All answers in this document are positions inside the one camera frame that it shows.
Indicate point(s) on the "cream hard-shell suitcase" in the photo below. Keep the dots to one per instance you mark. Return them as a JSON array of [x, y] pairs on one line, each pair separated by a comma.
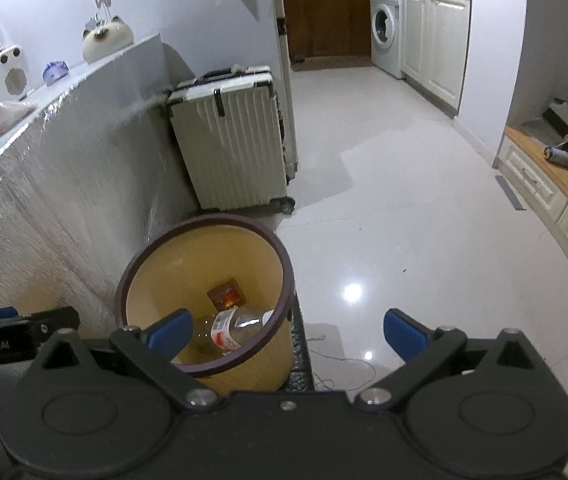
[[234, 145]]

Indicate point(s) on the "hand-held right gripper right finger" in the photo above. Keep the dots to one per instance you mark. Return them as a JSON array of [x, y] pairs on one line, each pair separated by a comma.
[[404, 334]]

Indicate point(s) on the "small purple humidifier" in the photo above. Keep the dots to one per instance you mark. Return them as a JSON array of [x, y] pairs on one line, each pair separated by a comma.
[[55, 71]]

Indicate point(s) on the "black stand under bin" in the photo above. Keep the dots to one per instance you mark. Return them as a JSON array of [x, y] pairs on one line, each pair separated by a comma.
[[301, 350]]

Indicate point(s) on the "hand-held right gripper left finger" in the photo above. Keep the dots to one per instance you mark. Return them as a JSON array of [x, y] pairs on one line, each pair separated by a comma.
[[169, 334]]

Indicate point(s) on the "white washing machine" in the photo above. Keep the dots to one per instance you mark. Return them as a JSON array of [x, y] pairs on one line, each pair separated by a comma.
[[388, 30]]

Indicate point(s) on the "clear plastic bag orange print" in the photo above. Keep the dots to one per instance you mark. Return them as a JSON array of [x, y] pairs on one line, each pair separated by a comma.
[[11, 115]]

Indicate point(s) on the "silver foil covered table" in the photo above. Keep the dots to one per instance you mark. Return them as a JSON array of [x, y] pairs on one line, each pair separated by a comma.
[[54, 180]]

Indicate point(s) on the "yellow bin with brown rim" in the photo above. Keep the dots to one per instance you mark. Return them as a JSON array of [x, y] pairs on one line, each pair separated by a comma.
[[179, 270]]

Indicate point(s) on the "white space heater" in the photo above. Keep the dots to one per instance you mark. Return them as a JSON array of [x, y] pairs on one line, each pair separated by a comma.
[[6, 75]]

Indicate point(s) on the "cat-shaped cream ornament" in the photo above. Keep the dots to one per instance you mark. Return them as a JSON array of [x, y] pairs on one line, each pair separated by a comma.
[[106, 40]]

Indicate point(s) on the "white kitchen base cabinets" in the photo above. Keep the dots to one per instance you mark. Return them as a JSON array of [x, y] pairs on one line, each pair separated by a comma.
[[436, 45]]

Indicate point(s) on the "dark wooden door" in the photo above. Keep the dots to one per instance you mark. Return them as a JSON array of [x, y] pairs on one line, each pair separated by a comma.
[[304, 25]]

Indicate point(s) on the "grey spray can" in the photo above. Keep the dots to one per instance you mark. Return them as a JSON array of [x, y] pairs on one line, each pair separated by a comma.
[[558, 156]]

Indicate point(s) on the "brown snack wrapper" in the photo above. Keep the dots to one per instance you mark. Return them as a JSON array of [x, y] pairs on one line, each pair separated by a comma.
[[225, 294]]

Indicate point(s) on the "white drawer bench wooden top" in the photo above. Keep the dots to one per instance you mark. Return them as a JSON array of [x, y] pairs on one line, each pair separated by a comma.
[[539, 180]]

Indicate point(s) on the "clear plastic bottle red label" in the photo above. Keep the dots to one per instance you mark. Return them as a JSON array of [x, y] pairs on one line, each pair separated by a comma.
[[241, 327]]

